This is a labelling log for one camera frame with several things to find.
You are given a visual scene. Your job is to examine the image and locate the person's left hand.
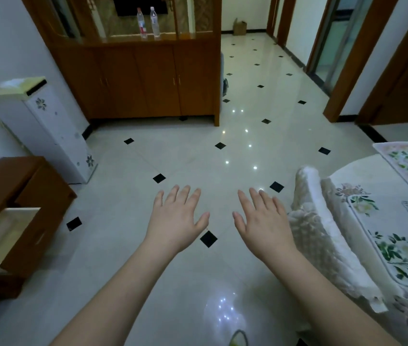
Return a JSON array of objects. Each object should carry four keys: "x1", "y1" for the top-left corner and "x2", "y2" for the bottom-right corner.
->
[{"x1": 144, "y1": 185, "x2": 211, "y2": 255}]

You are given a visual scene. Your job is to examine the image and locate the person's right hand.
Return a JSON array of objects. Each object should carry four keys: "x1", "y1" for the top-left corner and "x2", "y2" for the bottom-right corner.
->
[{"x1": 232, "y1": 187, "x2": 297, "y2": 263}]

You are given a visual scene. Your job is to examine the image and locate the white green-leaf floral placemat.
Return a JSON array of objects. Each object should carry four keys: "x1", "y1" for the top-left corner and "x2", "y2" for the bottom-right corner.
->
[{"x1": 346, "y1": 192, "x2": 408, "y2": 287}]

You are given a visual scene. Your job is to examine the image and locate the person's right forearm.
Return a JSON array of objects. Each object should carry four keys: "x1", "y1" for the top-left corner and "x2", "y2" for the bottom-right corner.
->
[{"x1": 267, "y1": 245, "x2": 401, "y2": 346}]

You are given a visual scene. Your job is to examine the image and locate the person's left forearm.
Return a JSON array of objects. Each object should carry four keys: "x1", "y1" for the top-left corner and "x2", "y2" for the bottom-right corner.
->
[{"x1": 51, "y1": 239, "x2": 181, "y2": 346}]

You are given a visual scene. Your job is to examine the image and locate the quilted chair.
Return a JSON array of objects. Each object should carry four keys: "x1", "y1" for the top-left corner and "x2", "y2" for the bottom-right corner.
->
[{"x1": 288, "y1": 166, "x2": 388, "y2": 314}]

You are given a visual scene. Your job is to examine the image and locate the cloth-covered dining table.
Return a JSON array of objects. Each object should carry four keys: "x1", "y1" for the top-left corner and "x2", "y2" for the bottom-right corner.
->
[{"x1": 321, "y1": 153, "x2": 408, "y2": 346}]

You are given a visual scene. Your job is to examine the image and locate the table with cream tablecloth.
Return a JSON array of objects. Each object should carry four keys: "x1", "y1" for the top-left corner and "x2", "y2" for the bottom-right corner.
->
[{"x1": 321, "y1": 153, "x2": 408, "y2": 346}]

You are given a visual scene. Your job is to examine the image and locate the dark brown wooden furniture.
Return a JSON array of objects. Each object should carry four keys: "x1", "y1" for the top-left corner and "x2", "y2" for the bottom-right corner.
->
[{"x1": 20, "y1": 0, "x2": 223, "y2": 126}]

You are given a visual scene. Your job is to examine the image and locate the grey sofa with striped cloth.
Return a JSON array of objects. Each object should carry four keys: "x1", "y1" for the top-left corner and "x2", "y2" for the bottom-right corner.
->
[{"x1": 220, "y1": 50, "x2": 230, "y2": 102}]

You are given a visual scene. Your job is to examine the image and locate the white floral water dispenser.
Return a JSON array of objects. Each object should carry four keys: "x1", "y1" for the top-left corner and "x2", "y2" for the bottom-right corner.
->
[{"x1": 0, "y1": 76, "x2": 98, "y2": 185}]

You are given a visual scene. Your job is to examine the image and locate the low brown wooden cabinet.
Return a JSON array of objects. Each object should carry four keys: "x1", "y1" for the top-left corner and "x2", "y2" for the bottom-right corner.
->
[{"x1": 0, "y1": 156, "x2": 78, "y2": 299}]

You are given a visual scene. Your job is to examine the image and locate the clear bottle with red label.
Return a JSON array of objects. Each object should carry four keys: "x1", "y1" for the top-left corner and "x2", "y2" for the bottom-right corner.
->
[{"x1": 137, "y1": 7, "x2": 148, "y2": 40}]

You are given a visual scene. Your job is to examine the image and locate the glass sliding door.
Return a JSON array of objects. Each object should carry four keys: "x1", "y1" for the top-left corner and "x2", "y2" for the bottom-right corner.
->
[{"x1": 306, "y1": 0, "x2": 376, "y2": 97}]

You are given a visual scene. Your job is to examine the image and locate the brown cardboard box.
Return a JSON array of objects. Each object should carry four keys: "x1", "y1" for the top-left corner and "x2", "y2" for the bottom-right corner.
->
[{"x1": 232, "y1": 18, "x2": 248, "y2": 36}]

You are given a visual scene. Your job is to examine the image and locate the black television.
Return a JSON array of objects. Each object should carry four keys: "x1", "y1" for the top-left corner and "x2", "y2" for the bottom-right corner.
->
[{"x1": 113, "y1": 0, "x2": 168, "y2": 17}]

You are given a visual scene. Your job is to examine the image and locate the brown wooden door frame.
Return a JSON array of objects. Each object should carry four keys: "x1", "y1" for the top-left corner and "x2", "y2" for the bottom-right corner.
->
[
  {"x1": 267, "y1": 0, "x2": 298, "y2": 47},
  {"x1": 355, "y1": 0, "x2": 408, "y2": 126}
]

